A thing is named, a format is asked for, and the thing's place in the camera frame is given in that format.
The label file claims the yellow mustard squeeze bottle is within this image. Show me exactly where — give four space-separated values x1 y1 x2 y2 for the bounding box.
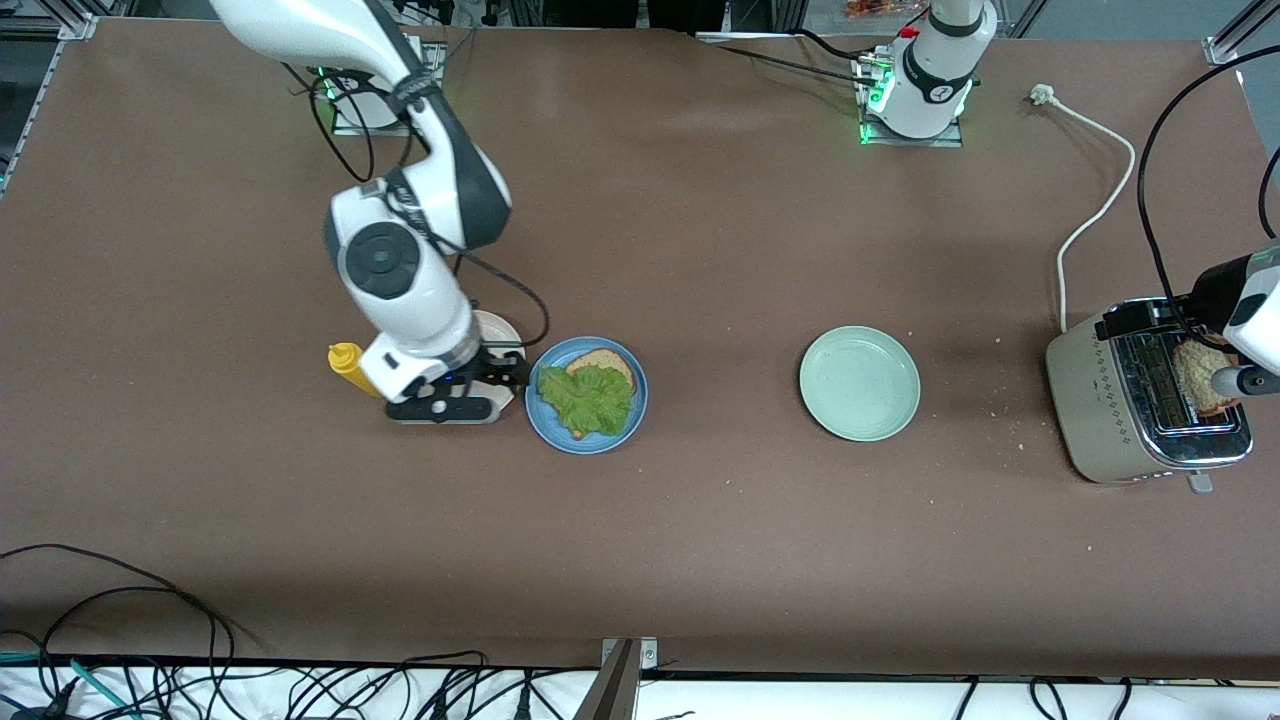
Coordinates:
328 342 386 399

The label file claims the black looped floor cable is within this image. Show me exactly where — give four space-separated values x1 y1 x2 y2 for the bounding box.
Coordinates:
0 543 236 691

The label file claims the black base power cable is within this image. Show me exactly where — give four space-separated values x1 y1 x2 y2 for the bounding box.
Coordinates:
700 28 886 91

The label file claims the green lettuce leaf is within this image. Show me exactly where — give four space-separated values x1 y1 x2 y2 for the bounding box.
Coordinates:
537 364 637 438

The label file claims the mint green round plate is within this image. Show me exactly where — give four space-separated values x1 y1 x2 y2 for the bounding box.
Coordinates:
799 325 922 443

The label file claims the white toaster power cord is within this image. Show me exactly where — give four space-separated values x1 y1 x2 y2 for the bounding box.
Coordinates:
1030 84 1138 334

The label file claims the teal cable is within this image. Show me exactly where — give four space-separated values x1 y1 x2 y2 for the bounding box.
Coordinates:
0 650 131 720

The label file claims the tangled black cable bundle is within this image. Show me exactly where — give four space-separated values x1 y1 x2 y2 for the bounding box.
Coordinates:
235 650 576 720

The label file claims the beige round plate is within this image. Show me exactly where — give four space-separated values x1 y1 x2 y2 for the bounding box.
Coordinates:
462 309 527 425

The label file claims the grey metal table bracket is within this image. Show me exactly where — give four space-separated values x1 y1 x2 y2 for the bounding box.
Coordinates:
575 638 659 720

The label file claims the blue round plate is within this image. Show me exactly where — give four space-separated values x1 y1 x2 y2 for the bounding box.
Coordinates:
525 336 649 456

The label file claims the beige metal toaster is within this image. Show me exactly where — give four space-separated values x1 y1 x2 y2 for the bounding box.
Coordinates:
1045 297 1254 494

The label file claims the brown bread slice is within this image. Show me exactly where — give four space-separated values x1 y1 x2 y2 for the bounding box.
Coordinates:
1172 338 1246 417
563 349 638 441

